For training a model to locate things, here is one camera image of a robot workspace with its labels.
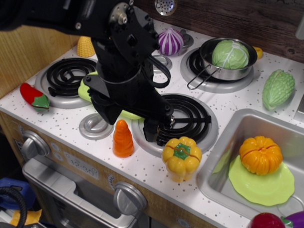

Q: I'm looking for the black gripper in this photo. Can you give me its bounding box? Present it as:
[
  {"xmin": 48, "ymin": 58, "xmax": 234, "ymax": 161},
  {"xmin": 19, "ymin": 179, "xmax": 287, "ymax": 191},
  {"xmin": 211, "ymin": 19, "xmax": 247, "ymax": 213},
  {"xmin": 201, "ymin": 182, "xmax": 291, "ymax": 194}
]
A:
[{"xmin": 83, "ymin": 56, "xmax": 175, "ymax": 142}]

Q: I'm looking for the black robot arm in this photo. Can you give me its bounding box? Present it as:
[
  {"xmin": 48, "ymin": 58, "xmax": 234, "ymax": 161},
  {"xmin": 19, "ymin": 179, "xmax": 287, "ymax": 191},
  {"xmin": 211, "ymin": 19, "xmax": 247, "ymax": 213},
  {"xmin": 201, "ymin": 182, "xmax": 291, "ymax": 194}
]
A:
[{"xmin": 0, "ymin": 0, "xmax": 174, "ymax": 142}]

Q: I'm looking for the orange toy carrot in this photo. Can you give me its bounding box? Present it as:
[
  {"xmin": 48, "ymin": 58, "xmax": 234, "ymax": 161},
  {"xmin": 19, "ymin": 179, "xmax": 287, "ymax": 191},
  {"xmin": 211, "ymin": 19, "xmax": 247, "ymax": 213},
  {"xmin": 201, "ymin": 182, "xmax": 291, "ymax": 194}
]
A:
[{"xmin": 112, "ymin": 119, "xmax": 134, "ymax": 158}]

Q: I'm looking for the front right black burner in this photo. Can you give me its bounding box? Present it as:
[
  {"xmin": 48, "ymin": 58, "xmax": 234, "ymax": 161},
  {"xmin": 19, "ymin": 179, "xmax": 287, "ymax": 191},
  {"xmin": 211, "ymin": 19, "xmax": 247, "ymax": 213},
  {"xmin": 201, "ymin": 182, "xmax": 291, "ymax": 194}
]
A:
[{"xmin": 156, "ymin": 94, "xmax": 212, "ymax": 147}]

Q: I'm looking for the yellow toy bell pepper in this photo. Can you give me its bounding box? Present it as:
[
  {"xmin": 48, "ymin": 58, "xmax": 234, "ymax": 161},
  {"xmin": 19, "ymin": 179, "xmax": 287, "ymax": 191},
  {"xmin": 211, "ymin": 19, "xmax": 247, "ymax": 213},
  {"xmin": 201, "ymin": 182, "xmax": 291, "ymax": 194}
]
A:
[{"xmin": 161, "ymin": 136, "xmax": 202, "ymax": 183}]

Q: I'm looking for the metal sink basin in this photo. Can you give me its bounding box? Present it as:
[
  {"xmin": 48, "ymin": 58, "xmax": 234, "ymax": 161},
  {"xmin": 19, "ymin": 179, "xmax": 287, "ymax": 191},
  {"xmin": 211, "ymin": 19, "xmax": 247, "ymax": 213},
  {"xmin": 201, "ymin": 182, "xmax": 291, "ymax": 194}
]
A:
[{"xmin": 197, "ymin": 109, "xmax": 304, "ymax": 219}]

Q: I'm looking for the right grey oven knob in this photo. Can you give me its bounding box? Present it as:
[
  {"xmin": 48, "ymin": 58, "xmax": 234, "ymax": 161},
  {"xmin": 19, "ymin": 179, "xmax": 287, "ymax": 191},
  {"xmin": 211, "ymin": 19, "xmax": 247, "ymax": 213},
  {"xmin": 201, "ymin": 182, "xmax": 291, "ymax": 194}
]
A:
[{"xmin": 113, "ymin": 181, "xmax": 147, "ymax": 217}]

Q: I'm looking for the grey oven knob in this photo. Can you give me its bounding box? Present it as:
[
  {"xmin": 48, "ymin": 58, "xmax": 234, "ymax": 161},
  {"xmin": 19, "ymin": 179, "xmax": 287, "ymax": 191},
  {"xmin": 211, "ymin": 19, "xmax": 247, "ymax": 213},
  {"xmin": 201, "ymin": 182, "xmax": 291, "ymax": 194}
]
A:
[
  {"xmin": 21, "ymin": 130, "xmax": 51, "ymax": 159},
  {"xmin": 113, "ymin": 181, "xmax": 147, "ymax": 217}
]

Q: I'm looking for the purple toy onion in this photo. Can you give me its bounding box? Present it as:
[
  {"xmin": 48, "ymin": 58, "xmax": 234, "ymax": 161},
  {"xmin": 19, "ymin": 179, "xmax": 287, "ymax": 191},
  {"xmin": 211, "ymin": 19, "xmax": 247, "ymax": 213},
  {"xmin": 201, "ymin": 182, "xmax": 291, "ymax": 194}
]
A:
[{"xmin": 159, "ymin": 27, "xmax": 184, "ymax": 56}]

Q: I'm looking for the small metal pot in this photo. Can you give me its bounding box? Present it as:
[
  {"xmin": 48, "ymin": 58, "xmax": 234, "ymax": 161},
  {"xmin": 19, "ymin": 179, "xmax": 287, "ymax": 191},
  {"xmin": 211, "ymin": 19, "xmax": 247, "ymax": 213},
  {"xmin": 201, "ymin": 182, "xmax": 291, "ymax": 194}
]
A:
[{"xmin": 187, "ymin": 37, "xmax": 258, "ymax": 90}]

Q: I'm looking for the green toy cabbage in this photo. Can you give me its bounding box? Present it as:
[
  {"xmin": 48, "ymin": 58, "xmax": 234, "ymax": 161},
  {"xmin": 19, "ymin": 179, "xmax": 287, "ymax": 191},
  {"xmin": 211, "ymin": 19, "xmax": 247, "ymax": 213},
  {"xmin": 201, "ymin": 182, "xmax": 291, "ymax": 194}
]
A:
[{"xmin": 212, "ymin": 39, "xmax": 250, "ymax": 70}]

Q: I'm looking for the orange toy pumpkin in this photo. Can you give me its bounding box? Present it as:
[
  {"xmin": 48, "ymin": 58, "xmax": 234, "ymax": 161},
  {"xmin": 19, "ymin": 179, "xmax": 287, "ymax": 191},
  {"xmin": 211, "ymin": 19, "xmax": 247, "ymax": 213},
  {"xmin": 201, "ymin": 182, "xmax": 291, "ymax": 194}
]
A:
[{"xmin": 239, "ymin": 135, "xmax": 283, "ymax": 176}]

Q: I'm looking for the yellow toy corn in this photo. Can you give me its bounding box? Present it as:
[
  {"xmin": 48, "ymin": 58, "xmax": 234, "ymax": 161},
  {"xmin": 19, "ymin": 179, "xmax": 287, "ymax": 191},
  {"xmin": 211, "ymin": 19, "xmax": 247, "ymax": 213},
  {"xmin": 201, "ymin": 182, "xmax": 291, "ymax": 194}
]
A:
[{"xmin": 77, "ymin": 36, "xmax": 95, "ymax": 57}]

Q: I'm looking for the back left black burner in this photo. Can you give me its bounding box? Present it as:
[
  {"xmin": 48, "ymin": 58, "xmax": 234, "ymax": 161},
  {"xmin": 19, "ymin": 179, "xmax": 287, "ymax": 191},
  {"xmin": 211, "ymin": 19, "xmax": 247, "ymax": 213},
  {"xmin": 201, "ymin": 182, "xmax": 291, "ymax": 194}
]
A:
[{"xmin": 46, "ymin": 57, "xmax": 96, "ymax": 97}]

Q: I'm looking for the silver perforated strainer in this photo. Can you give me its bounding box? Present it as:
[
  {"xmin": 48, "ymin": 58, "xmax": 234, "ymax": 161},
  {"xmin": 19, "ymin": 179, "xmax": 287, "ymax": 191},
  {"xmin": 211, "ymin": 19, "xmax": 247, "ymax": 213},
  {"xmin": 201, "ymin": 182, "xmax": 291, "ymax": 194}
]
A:
[{"xmin": 154, "ymin": 0, "xmax": 177, "ymax": 16}]

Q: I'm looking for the red toy chili pepper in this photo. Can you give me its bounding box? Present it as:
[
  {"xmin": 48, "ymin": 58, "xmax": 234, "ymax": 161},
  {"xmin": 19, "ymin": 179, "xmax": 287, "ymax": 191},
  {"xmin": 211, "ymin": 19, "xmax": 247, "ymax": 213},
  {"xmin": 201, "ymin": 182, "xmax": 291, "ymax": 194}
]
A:
[{"xmin": 19, "ymin": 82, "xmax": 50, "ymax": 112}]

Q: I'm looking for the green toy bitter gourd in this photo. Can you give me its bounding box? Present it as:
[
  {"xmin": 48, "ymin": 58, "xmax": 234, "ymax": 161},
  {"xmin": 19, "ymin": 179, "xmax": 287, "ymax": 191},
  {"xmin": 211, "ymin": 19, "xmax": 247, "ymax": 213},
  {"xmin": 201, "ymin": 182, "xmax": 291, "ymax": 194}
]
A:
[{"xmin": 262, "ymin": 69, "xmax": 295, "ymax": 110}]

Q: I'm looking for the left grey oven knob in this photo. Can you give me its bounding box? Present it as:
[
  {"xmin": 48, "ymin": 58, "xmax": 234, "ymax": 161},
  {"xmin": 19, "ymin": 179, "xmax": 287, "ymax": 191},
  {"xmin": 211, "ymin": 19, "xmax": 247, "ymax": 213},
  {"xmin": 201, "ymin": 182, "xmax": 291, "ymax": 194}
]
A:
[{"xmin": 21, "ymin": 130, "xmax": 51, "ymax": 159}]

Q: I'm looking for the light green plate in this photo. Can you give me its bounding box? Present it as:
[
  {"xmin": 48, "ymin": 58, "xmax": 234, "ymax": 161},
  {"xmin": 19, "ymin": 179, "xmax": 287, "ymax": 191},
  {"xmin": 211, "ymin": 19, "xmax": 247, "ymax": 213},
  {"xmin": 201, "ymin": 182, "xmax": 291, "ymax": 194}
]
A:
[{"xmin": 228, "ymin": 156, "xmax": 295, "ymax": 206}]

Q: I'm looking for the red toy apple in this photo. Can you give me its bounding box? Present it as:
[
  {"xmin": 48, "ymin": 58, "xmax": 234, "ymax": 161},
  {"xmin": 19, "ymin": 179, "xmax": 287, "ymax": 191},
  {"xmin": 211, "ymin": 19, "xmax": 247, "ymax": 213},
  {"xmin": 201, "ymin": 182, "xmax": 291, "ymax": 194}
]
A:
[{"xmin": 247, "ymin": 212, "xmax": 286, "ymax": 228}]

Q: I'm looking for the blue object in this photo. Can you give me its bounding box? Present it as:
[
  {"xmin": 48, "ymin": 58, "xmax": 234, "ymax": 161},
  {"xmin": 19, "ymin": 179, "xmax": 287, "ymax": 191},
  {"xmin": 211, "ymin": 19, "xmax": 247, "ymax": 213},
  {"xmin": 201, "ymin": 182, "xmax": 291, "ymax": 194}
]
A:
[{"xmin": 0, "ymin": 177, "xmax": 36, "ymax": 210}]

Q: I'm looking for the purple toy eggplant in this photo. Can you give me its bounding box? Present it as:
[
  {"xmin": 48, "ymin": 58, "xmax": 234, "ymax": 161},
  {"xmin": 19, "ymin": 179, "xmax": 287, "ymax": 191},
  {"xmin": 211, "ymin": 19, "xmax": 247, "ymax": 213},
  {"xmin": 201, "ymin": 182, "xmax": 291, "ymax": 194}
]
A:
[{"xmin": 281, "ymin": 211, "xmax": 304, "ymax": 228}]

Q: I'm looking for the grey oven door handle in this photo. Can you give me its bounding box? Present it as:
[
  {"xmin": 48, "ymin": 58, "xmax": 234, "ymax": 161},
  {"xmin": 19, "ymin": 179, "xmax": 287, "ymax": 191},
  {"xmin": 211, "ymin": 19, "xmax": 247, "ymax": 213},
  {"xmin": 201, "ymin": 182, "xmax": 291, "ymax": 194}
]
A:
[{"xmin": 22, "ymin": 159, "xmax": 140, "ymax": 228}]

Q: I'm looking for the black cable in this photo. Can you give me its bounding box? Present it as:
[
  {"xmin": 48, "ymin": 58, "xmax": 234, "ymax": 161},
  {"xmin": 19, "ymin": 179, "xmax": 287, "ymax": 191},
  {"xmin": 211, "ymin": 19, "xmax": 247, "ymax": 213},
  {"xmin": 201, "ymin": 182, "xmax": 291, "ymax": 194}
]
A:
[{"xmin": 0, "ymin": 186, "xmax": 29, "ymax": 228}]

